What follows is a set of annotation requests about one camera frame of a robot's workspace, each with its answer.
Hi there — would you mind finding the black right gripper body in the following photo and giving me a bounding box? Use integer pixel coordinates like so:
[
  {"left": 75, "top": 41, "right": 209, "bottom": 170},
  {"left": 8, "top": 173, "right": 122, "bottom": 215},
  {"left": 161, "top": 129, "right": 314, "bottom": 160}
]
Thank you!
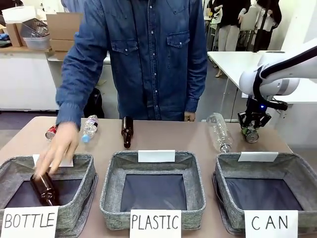
[{"left": 237, "top": 96, "right": 272, "bottom": 128}]

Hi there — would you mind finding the silver aluminium can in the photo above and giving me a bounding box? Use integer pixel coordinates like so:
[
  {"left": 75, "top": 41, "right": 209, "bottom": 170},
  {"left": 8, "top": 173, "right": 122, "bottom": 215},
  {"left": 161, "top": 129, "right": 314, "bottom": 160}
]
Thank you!
[{"left": 245, "top": 128, "right": 260, "bottom": 144}]

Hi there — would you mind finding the brown glass bottle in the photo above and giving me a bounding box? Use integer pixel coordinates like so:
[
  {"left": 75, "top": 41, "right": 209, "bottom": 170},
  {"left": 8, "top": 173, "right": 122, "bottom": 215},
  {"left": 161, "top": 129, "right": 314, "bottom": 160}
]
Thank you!
[
  {"left": 30, "top": 172, "right": 60, "bottom": 207},
  {"left": 120, "top": 116, "right": 134, "bottom": 149}
]

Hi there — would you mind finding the person's right forearm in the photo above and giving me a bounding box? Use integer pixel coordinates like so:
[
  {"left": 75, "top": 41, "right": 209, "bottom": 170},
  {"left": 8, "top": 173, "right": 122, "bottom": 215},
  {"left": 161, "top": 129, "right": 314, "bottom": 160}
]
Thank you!
[{"left": 55, "top": 84, "right": 86, "bottom": 130}]

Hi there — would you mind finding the person's left forearm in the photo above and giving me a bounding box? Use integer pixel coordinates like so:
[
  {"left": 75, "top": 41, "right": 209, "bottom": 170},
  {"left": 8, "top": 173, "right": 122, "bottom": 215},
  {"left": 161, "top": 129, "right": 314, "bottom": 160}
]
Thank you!
[{"left": 184, "top": 59, "right": 208, "bottom": 114}]

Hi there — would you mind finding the grey basket labelled can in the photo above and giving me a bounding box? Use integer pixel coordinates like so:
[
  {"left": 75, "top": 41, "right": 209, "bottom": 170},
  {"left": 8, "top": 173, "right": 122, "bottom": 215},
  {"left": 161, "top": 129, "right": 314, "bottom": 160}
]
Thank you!
[{"left": 211, "top": 152, "right": 317, "bottom": 235}]

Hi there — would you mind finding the paper sign reading can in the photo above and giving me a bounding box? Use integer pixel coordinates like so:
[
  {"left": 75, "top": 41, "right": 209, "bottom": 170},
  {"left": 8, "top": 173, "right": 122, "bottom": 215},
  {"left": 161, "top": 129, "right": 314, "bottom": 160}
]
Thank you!
[{"left": 244, "top": 210, "right": 299, "bottom": 238}]

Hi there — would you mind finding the grey basket labelled plastic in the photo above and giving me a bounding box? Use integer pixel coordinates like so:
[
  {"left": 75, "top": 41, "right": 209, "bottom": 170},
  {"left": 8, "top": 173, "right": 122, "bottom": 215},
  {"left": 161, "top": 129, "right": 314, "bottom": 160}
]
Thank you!
[{"left": 99, "top": 150, "right": 206, "bottom": 231}]

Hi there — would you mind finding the grey basket labelled bottle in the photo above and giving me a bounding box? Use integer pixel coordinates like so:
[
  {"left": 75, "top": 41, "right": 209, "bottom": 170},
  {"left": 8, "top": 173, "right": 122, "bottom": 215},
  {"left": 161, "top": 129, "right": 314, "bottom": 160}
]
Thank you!
[{"left": 0, "top": 153, "right": 99, "bottom": 238}]

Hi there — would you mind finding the red soda can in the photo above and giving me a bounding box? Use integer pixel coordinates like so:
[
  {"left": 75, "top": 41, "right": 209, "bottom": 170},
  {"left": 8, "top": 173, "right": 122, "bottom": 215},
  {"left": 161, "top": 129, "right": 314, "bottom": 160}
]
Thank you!
[{"left": 45, "top": 124, "right": 59, "bottom": 141}]

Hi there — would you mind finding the metal mesh basket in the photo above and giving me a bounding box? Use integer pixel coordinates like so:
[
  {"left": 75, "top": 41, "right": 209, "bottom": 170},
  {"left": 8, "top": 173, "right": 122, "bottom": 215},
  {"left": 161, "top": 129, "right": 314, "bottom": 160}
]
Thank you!
[{"left": 19, "top": 18, "right": 50, "bottom": 38}]

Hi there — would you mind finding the person's right hand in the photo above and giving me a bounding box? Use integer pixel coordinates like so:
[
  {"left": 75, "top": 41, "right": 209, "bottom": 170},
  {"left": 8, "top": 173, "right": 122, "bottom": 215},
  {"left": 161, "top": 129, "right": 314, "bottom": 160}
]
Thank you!
[{"left": 34, "top": 120, "right": 80, "bottom": 177}]

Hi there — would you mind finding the large clear plastic bottle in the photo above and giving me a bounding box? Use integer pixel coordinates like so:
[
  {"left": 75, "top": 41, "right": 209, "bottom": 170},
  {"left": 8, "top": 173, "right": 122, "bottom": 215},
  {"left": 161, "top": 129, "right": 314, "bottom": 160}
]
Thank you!
[{"left": 206, "top": 113, "right": 234, "bottom": 153}]

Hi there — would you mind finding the white blank card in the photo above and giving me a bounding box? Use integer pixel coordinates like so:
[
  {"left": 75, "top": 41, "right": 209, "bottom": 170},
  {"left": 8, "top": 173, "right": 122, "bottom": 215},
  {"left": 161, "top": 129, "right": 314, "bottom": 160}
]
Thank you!
[
  {"left": 138, "top": 149, "right": 176, "bottom": 163},
  {"left": 32, "top": 154, "right": 74, "bottom": 168},
  {"left": 237, "top": 151, "right": 279, "bottom": 163}
]

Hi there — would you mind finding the white table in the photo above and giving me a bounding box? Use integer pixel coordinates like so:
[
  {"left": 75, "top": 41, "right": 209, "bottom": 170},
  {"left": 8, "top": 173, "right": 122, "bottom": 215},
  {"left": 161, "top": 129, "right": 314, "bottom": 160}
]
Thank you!
[{"left": 207, "top": 50, "right": 317, "bottom": 105}]

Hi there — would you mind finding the person in black jacket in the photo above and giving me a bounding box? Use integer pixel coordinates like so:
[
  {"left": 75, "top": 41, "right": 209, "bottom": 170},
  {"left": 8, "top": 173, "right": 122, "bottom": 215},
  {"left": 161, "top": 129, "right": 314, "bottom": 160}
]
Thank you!
[{"left": 253, "top": 0, "right": 282, "bottom": 52}]

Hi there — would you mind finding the person in black coat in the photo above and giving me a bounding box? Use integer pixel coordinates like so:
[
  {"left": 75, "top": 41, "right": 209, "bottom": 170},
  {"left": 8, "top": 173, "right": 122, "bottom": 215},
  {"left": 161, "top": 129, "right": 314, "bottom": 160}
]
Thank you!
[{"left": 214, "top": 0, "right": 251, "bottom": 52}]

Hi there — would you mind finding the person in denim shirt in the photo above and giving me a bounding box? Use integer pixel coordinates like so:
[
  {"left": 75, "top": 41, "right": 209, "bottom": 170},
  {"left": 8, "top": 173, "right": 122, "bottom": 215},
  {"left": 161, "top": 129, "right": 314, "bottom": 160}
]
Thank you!
[{"left": 55, "top": 0, "right": 208, "bottom": 130}]

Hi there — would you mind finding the paper sign reading plastic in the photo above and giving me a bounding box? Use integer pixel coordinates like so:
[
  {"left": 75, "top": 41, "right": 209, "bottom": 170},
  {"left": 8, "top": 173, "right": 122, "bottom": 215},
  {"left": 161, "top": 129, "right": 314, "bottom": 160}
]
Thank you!
[{"left": 129, "top": 209, "right": 182, "bottom": 238}]

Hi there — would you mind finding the black backpack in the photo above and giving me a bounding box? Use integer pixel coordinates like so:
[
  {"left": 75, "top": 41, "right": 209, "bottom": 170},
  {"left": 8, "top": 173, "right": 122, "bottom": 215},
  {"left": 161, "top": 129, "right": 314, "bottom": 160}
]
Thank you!
[{"left": 83, "top": 87, "right": 105, "bottom": 119}]

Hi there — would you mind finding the small blue-capped water bottle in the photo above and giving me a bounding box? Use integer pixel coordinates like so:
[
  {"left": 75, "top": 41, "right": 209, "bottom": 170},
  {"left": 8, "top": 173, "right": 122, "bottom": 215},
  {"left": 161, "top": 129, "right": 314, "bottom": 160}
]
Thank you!
[{"left": 81, "top": 114, "right": 100, "bottom": 144}]

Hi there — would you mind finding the flat cardboard box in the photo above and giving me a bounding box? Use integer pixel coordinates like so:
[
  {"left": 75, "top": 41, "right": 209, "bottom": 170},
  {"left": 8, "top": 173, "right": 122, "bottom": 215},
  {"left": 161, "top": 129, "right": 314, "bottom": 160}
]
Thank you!
[{"left": 50, "top": 39, "right": 75, "bottom": 52}]

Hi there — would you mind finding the large cardboard box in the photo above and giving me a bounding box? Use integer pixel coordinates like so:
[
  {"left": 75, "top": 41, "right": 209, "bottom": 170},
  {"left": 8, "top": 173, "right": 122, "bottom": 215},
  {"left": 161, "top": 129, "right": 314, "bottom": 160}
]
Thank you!
[{"left": 46, "top": 12, "right": 84, "bottom": 41}]

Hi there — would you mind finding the clear plastic container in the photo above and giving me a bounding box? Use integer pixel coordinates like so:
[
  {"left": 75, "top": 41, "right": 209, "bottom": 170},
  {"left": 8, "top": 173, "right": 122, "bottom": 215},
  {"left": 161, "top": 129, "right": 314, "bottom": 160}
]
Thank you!
[{"left": 23, "top": 36, "right": 52, "bottom": 50}]

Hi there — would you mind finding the white counter cabinet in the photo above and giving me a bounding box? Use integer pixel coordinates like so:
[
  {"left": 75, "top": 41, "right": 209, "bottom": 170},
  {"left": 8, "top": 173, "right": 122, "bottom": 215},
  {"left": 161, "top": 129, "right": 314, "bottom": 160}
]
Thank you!
[{"left": 0, "top": 46, "right": 59, "bottom": 111}]

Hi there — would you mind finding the paper sign reading bottle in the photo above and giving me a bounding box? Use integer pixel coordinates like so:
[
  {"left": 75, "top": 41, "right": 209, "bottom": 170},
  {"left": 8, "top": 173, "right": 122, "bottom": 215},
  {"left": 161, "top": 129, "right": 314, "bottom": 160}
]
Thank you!
[{"left": 0, "top": 205, "right": 59, "bottom": 238}]

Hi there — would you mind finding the small cardboard box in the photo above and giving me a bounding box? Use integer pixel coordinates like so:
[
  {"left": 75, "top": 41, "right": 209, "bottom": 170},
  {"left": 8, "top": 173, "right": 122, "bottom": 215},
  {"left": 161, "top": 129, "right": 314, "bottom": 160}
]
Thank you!
[{"left": 5, "top": 22, "right": 27, "bottom": 48}]

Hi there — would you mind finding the white box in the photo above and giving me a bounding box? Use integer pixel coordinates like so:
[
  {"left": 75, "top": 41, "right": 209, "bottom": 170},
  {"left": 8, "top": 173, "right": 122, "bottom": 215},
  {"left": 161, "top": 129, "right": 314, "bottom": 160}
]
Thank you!
[{"left": 1, "top": 5, "right": 37, "bottom": 24}]

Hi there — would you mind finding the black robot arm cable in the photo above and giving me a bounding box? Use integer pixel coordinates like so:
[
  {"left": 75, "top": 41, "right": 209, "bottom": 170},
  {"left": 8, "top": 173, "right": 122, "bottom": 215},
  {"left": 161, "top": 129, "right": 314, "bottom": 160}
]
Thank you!
[{"left": 252, "top": 45, "right": 317, "bottom": 111}]

